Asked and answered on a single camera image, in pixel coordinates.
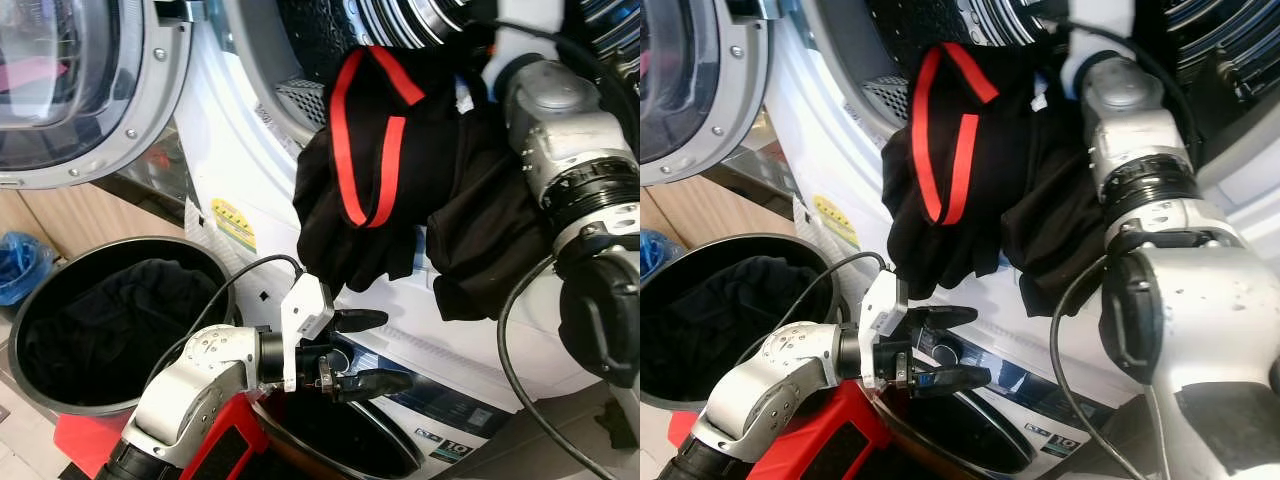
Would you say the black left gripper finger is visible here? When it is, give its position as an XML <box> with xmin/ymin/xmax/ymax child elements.
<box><xmin>915</xmin><ymin>365</ymin><xmax>993</xmax><ymax>400</ymax></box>
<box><xmin>333</xmin><ymin>308</ymin><xmax>389</xmax><ymax>334</ymax></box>
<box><xmin>335</xmin><ymin>370</ymin><xmax>414</xmax><ymax>404</ymax></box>
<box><xmin>915</xmin><ymin>305</ymin><xmax>979</xmax><ymax>332</ymax></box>

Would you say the black garment with red stripes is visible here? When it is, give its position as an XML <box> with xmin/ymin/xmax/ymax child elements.
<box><xmin>293</xmin><ymin>45</ymin><xmax>471</xmax><ymax>301</ymax></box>
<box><xmin>880</xmin><ymin>42</ymin><xmax>1051</xmax><ymax>301</ymax></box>

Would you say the crumpled black clothes pile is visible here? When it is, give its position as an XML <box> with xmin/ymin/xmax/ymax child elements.
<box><xmin>22</xmin><ymin>258</ymin><xmax>223</xmax><ymax>401</ymax></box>
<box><xmin>645</xmin><ymin>256</ymin><xmax>836</xmax><ymax>401</ymax></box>

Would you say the red plastic stool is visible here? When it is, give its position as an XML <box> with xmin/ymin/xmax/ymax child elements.
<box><xmin>668</xmin><ymin>380</ymin><xmax>896</xmax><ymax>480</ymax></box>
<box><xmin>55</xmin><ymin>392</ymin><xmax>271</xmax><ymax>480</ymax></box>

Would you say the yellow rectangular sticker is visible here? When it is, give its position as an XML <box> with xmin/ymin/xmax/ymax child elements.
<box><xmin>812</xmin><ymin>195</ymin><xmax>859</xmax><ymax>249</ymax></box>
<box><xmin>210</xmin><ymin>198</ymin><xmax>257</xmax><ymax>253</ymax></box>

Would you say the white tumble dryer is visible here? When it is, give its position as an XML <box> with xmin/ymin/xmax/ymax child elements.
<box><xmin>170</xmin><ymin>0</ymin><xmax>640</xmax><ymax>396</ymax></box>
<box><xmin>765</xmin><ymin>0</ymin><xmax>1280</xmax><ymax>401</ymax></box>

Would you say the grey perforated lint filter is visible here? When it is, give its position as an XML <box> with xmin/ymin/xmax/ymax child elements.
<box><xmin>275</xmin><ymin>78</ymin><xmax>331</xmax><ymax>126</ymax></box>
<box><xmin>862</xmin><ymin>75</ymin><xmax>913</xmax><ymax>121</ymax></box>

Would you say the light wooden cabinet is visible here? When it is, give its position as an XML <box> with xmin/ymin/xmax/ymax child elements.
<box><xmin>0</xmin><ymin>185</ymin><xmax>186</xmax><ymax>261</ymax></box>
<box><xmin>640</xmin><ymin>180</ymin><xmax>771</xmax><ymax>251</ymax></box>

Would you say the round black laundry basket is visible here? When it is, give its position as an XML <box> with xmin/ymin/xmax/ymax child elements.
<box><xmin>8</xmin><ymin>236</ymin><xmax>241</xmax><ymax>417</ymax></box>
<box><xmin>640</xmin><ymin>233</ymin><xmax>851</xmax><ymax>411</ymax></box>

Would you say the blue plastic bag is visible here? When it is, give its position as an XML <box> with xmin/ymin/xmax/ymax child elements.
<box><xmin>0</xmin><ymin>232</ymin><xmax>56</xmax><ymax>306</ymax></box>
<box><xmin>640</xmin><ymin>230</ymin><xmax>669</xmax><ymax>286</ymax></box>

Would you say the round glass dryer door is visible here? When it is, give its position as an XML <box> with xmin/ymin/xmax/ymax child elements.
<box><xmin>0</xmin><ymin>0</ymin><xmax>193</xmax><ymax>191</ymax></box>
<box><xmin>640</xmin><ymin>0</ymin><xmax>773</xmax><ymax>188</ymax></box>

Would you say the perforated steel dryer drum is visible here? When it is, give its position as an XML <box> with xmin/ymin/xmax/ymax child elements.
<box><xmin>278</xmin><ymin>0</ymin><xmax>640</xmax><ymax>111</ymax></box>
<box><xmin>865</xmin><ymin>0</ymin><xmax>1280</xmax><ymax>111</ymax></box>

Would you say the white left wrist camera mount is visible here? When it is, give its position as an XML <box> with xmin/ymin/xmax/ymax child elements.
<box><xmin>858</xmin><ymin>270</ymin><xmax>909</xmax><ymax>391</ymax></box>
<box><xmin>280</xmin><ymin>274</ymin><xmax>337</xmax><ymax>393</ymax></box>

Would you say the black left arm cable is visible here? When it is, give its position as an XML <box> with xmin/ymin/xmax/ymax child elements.
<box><xmin>735</xmin><ymin>250</ymin><xmax>891</xmax><ymax>366</ymax></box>
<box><xmin>140</xmin><ymin>254</ymin><xmax>306</xmax><ymax>401</ymax></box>

